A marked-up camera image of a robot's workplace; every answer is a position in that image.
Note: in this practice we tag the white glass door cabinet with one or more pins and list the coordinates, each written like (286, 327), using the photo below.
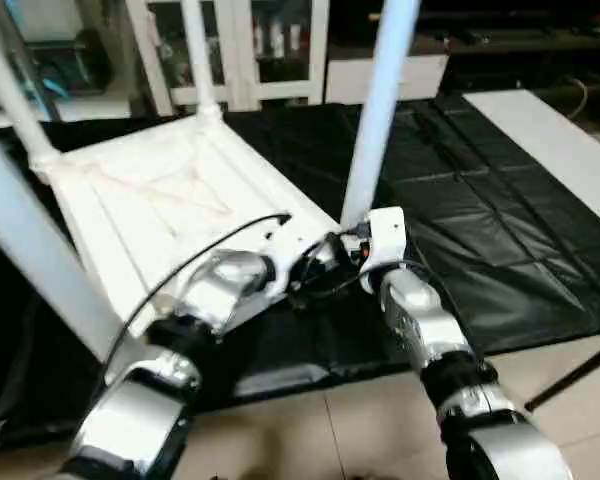
(250, 50)

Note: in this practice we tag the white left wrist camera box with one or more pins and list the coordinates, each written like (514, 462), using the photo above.
(298, 245)

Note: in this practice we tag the black table mat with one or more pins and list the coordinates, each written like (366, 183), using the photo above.
(480, 220)

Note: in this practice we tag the white drawer unit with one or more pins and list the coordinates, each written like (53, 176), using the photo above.
(410, 78)

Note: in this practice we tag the white plastic table top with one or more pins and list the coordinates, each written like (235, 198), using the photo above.
(150, 190)

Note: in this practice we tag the black metal workbench leg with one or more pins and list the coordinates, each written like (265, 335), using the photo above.
(575, 375)

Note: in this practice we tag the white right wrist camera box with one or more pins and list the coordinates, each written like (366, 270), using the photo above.
(385, 240)

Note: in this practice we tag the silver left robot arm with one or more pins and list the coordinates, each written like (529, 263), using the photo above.
(220, 285)

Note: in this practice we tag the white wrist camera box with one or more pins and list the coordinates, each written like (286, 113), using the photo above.
(298, 245)
(385, 240)

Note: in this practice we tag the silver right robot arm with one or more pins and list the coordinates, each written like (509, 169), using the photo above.
(420, 320)

